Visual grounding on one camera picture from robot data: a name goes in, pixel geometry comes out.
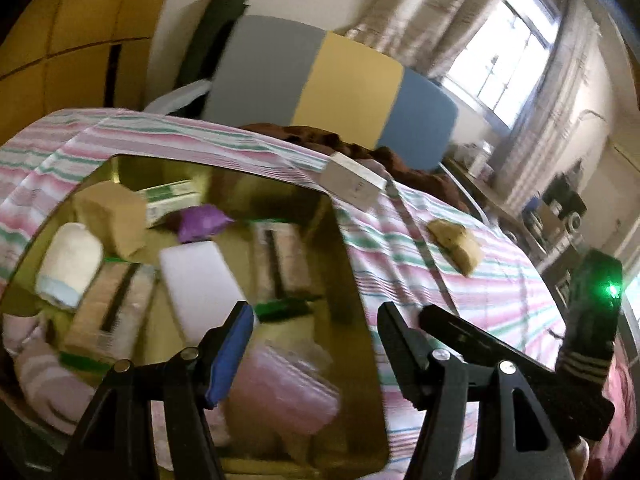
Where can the brown sponge on cloth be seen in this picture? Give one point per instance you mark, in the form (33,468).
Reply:
(457,245)

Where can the cluttered desk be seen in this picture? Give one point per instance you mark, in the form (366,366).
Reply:
(530,230)

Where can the brown sponge in tray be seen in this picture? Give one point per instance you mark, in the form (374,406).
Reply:
(107,215)

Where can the window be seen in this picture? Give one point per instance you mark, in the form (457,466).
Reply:
(505,55)

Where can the green marker pen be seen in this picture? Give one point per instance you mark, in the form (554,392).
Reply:
(285,307)
(82,361)

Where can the brown blanket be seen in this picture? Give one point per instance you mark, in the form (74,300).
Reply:
(400,160)

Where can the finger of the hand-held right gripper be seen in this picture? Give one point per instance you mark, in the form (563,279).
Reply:
(475,335)

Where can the gold tin box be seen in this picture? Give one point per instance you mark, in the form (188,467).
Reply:
(310,200)

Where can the sheer grey curtain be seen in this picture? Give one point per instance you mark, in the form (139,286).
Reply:
(555,110)

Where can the pale pink cloth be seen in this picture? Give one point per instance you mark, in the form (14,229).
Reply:
(20,330)

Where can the white flat box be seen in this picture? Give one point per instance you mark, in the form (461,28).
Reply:
(200,285)

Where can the white yarn roll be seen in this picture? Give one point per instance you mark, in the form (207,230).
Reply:
(67,260)

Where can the black speaker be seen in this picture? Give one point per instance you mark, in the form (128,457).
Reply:
(565,200)

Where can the person's right forearm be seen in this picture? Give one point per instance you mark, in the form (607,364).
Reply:
(617,410)

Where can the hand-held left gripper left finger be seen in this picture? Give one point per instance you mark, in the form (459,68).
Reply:
(230,355)

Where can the small white box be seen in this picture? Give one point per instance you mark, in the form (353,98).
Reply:
(350,182)

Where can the white plastic bag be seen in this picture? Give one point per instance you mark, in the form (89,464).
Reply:
(175,97)

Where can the grey yellow blue chair back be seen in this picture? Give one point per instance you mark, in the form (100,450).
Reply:
(350,85)

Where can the purple pouch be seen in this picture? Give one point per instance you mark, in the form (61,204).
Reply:
(200,222)

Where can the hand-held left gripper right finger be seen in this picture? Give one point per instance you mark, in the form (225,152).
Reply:
(402,355)

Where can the green and white carton box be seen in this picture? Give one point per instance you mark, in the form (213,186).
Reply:
(170,192)

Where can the pink striped sock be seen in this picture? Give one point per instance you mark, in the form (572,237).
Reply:
(45,385)

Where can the yellow wooden wardrobe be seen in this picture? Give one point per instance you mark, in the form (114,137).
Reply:
(65,20)

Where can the pink plastic pouch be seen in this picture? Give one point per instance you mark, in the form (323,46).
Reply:
(285,390)

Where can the beige patterned curtain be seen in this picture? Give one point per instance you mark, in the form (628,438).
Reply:
(425,10)

